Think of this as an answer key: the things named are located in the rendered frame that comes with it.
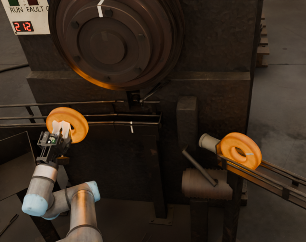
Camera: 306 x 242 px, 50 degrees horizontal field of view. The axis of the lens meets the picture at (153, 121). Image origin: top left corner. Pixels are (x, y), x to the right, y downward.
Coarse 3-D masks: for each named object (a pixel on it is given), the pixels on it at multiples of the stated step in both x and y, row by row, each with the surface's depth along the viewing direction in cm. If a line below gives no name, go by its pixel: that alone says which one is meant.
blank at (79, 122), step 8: (56, 112) 118; (64, 112) 118; (72, 112) 118; (48, 120) 121; (56, 120) 120; (64, 120) 120; (72, 120) 119; (80, 120) 119; (48, 128) 124; (80, 128) 121; (88, 128) 125; (72, 136) 125; (80, 136) 124
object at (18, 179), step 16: (0, 144) 138; (16, 144) 141; (32, 144) 139; (0, 160) 142; (16, 160) 144; (32, 160) 142; (0, 176) 138; (16, 176) 137; (32, 176) 135; (0, 192) 132; (16, 192) 130; (48, 224) 160; (48, 240) 166
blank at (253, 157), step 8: (232, 136) 117; (240, 136) 115; (224, 144) 122; (232, 144) 119; (240, 144) 115; (248, 144) 113; (256, 144) 114; (224, 152) 124; (232, 152) 123; (248, 152) 115; (256, 152) 113; (240, 160) 121; (248, 160) 117; (256, 160) 114
